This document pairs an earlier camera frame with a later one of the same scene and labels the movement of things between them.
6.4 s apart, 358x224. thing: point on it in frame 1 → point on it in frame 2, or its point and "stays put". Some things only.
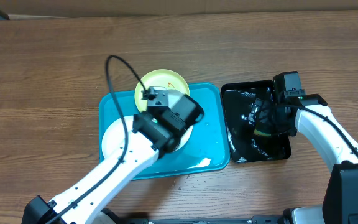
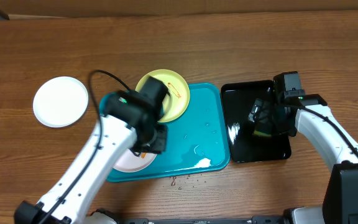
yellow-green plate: [168, 79] stays put
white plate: [173, 94] → [60, 101]
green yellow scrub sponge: [260, 133] stays put
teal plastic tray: [209, 149] stays put
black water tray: [251, 122] stays put
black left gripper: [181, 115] → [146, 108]
